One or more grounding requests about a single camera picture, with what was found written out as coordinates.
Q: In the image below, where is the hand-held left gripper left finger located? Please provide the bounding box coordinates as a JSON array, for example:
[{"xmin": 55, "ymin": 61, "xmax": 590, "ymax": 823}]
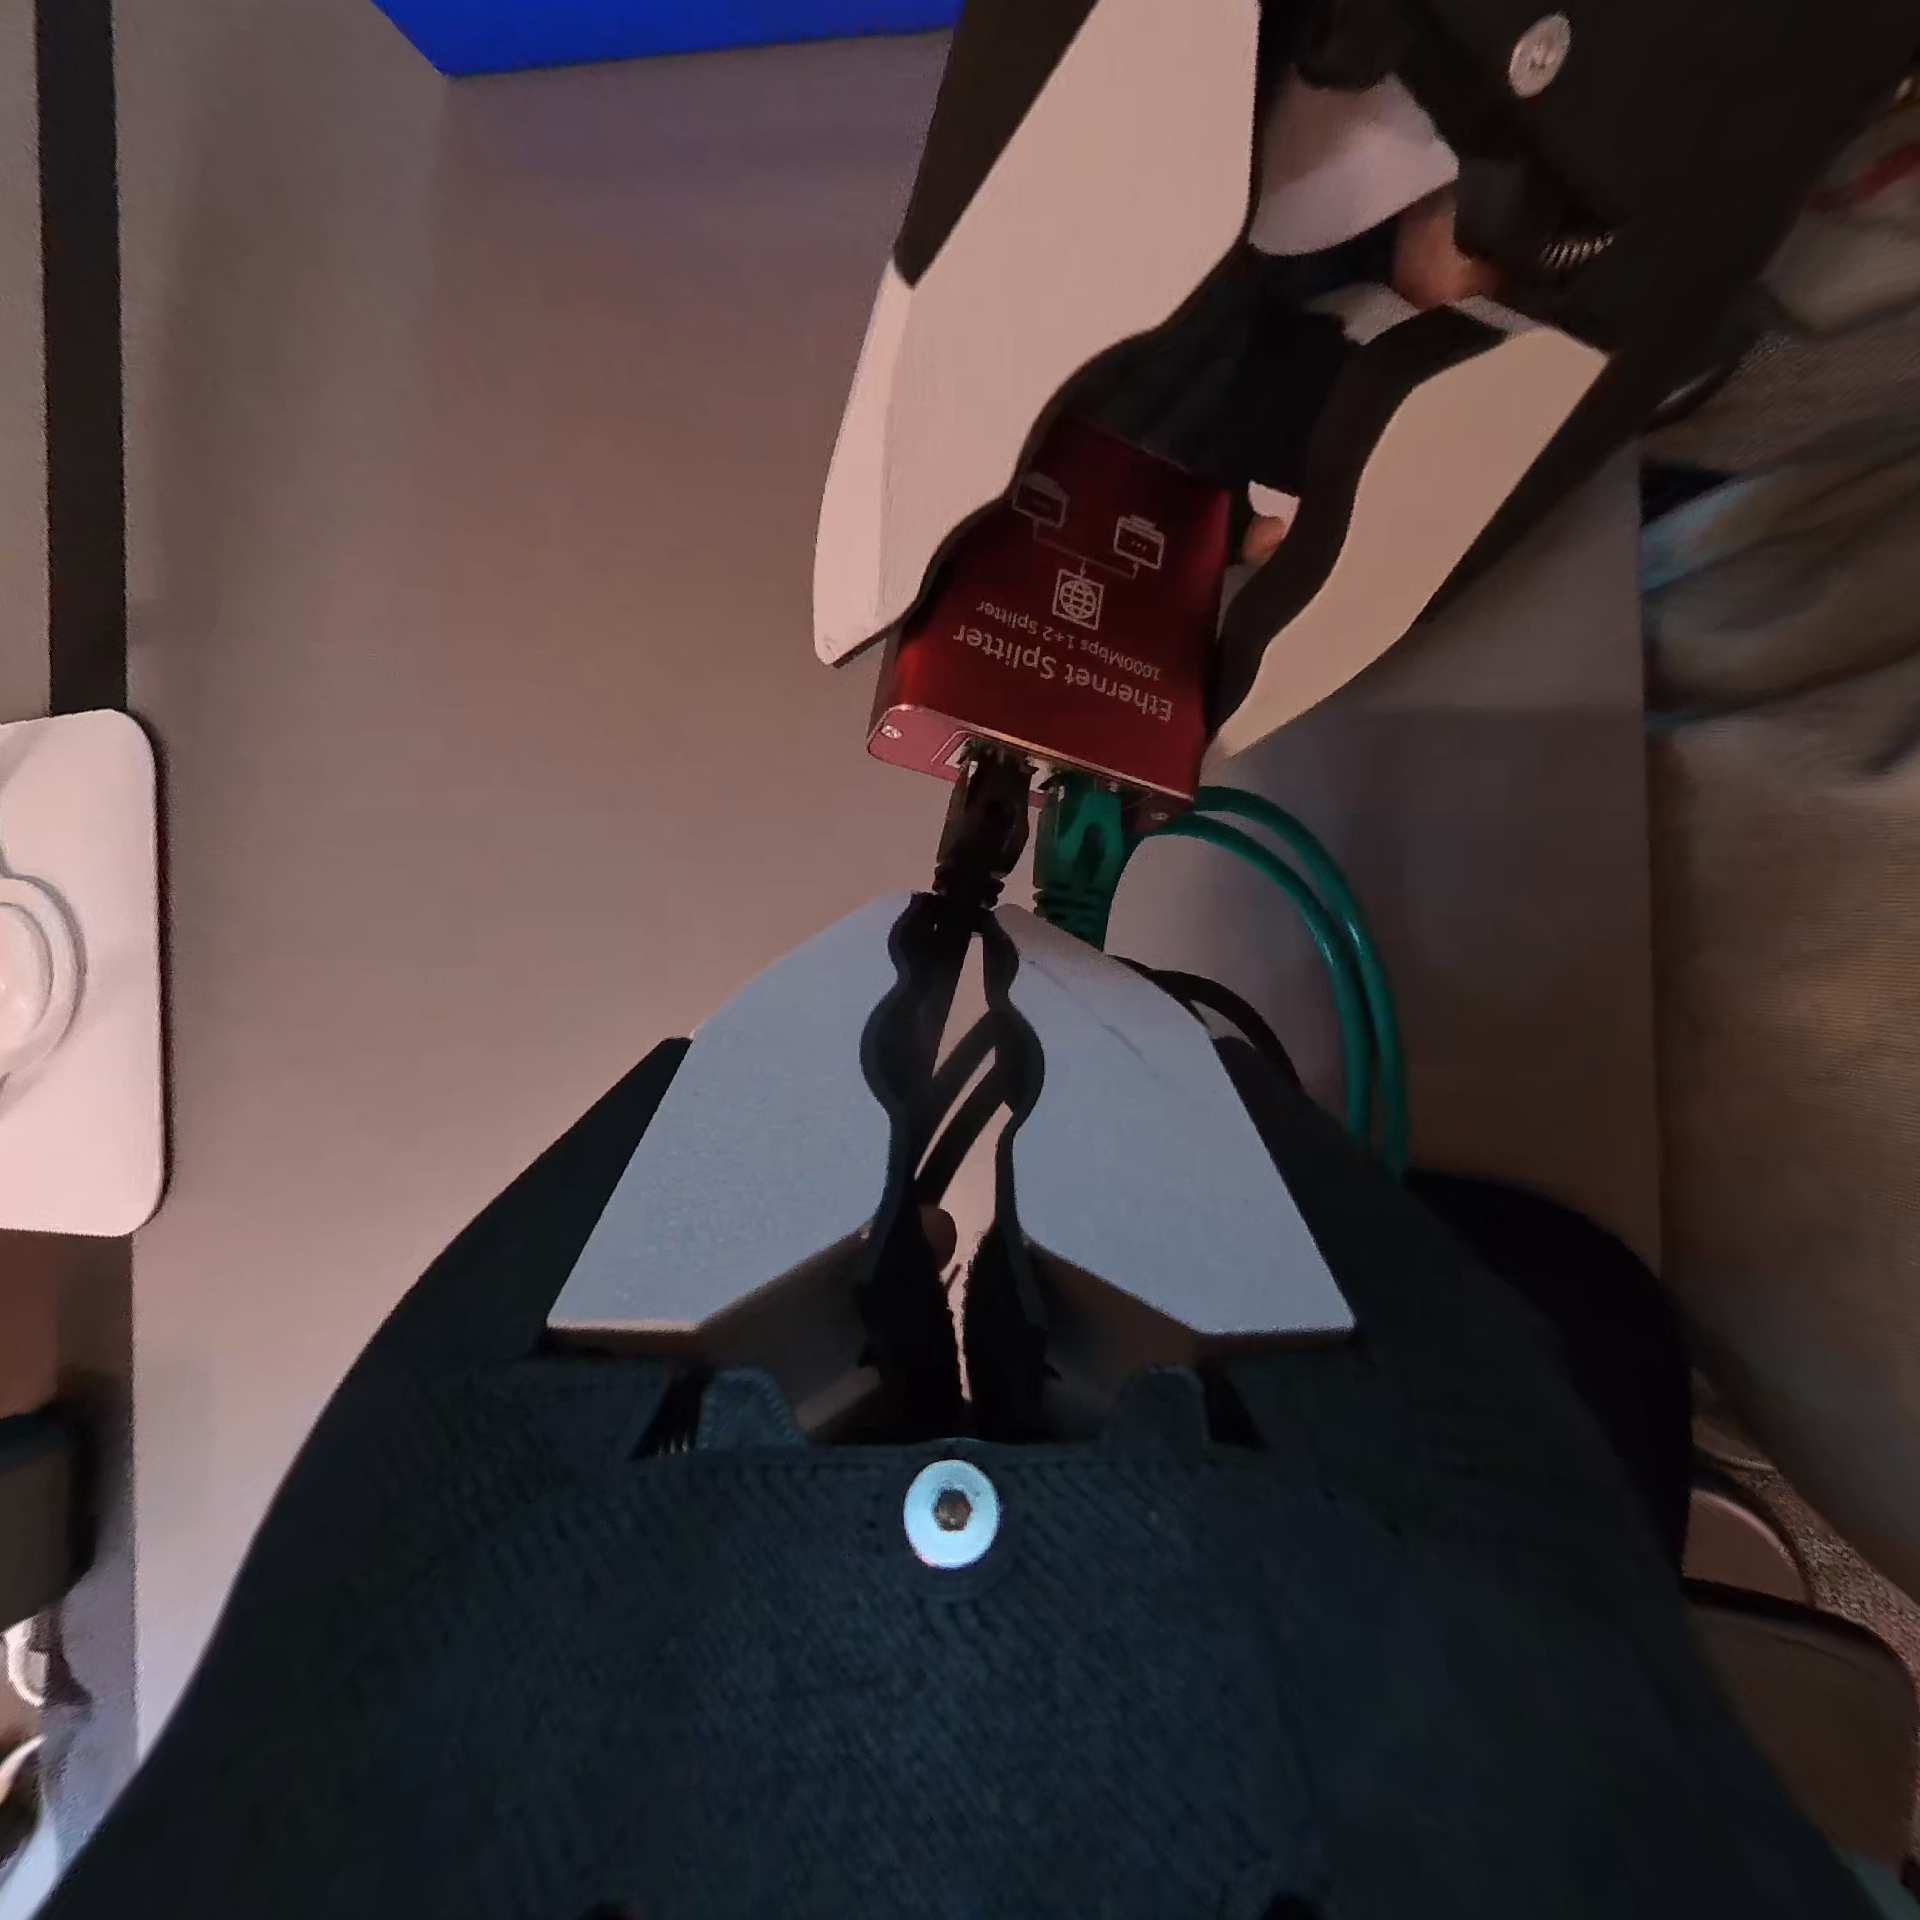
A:
[{"xmin": 544, "ymin": 888, "xmax": 924, "ymax": 1339}]

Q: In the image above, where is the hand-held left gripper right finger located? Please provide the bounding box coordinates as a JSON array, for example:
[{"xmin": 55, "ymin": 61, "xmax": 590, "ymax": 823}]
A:
[{"xmin": 982, "ymin": 901, "xmax": 1359, "ymax": 1342}]

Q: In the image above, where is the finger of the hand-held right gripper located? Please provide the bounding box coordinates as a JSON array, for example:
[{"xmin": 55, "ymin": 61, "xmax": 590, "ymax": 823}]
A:
[
  {"xmin": 813, "ymin": 0, "xmax": 1461, "ymax": 671},
  {"xmin": 1206, "ymin": 291, "xmax": 1616, "ymax": 760}
]

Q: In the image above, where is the red ethernet splitter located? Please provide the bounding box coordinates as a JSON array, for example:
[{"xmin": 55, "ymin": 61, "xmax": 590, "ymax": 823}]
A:
[{"xmin": 863, "ymin": 415, "xmax": 1236, "ymax": 832}]

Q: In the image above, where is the green ethernet cable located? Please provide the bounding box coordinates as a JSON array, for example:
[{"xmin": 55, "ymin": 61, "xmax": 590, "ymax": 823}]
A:
[{"xmin": 1031, "ymin": 779, "xmax": 1413, "ymax": 1178}]

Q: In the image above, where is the black ethernet cable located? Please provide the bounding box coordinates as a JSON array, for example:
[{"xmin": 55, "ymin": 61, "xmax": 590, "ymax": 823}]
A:
[{"xmin": 914, "ymin": 754, "xmax": 1320, "ymax": 1202}]

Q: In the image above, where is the blue plastic bin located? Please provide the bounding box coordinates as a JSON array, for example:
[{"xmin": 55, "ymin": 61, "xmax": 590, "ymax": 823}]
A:
[{"xmin": 367, "ymin": 0, "xmax": 968, "ymax": 79}]

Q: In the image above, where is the grey desk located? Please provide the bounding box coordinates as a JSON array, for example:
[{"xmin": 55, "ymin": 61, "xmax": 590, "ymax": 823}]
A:
[{"xmin": 0, "ymin": 0, "xmax": 1667, "ymax": 1800}]

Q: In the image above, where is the black mesh pad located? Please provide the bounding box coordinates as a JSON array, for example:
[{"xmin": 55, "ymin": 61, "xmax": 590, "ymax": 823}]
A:
[{"xmin": 1400, "ymin": 1167, "xmax": 1695, "ymax": 1517}]

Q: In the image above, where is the person's pale sweater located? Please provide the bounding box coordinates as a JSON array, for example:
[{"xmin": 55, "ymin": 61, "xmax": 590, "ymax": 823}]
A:
[{"xmin": 1635, "ymin": 88, "xmax": 1920, "ymax": 1893}]

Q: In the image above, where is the instruction sign on white stand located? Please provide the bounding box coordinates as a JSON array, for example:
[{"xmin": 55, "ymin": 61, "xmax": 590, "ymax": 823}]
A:
[{"xmin": 0, "ymin": 709, "xmax": 166, "ymax": 1238}]

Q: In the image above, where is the large grey power box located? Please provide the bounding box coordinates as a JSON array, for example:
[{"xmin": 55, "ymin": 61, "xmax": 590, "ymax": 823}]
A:
[{"xmin": 0, "ymin": 1410, "xmax": 90, "ymax": 1617}]

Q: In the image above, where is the black tape strip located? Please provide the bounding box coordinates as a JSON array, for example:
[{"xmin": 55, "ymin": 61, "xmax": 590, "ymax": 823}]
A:
[{"xmin": 36, "ymin": 0, "xmax": 127, "ymax": 717}]

